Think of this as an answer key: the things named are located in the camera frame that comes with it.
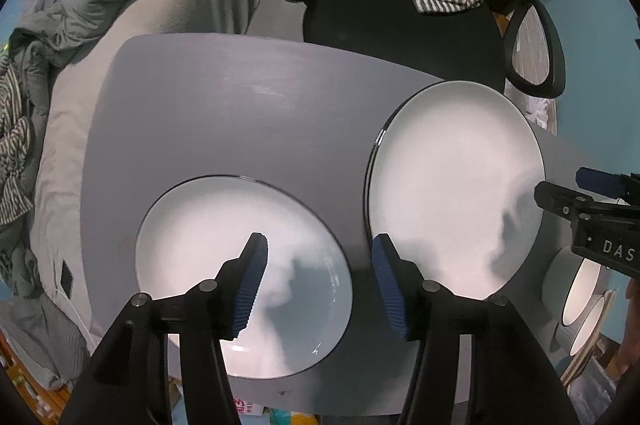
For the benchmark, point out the paper box with red print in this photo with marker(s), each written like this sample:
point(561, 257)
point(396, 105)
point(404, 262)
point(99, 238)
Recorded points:
point(245, 405)

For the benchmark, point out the white plastic bag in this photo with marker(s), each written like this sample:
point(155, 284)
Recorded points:
point(542, 110)

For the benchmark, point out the black office chair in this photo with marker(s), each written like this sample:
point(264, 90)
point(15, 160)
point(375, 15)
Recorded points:
point(400, 5)

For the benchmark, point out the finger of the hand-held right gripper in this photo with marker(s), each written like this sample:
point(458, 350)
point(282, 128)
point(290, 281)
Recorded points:
point(560, 200)
point(595, 180)

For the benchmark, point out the black and white striped cloth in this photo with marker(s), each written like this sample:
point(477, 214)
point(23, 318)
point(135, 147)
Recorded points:
point(12, 155)

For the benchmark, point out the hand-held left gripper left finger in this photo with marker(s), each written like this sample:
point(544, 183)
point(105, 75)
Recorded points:
point(252, 285)

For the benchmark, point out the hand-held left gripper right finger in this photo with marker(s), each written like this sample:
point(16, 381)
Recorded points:
point(392, 287)

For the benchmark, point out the white plate with dark rim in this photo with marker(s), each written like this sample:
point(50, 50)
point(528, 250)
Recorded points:
point(200, 235)
point(455, 175)

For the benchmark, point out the white bowl with dark rim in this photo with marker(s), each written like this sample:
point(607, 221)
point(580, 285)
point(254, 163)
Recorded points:
point(575, 290)
point(595, 322)

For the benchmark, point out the light grey bed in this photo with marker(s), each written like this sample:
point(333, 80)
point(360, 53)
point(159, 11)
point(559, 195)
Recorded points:
point(165, 10)

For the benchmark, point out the grey crumpled cloth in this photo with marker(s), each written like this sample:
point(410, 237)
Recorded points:
point(40, 325)

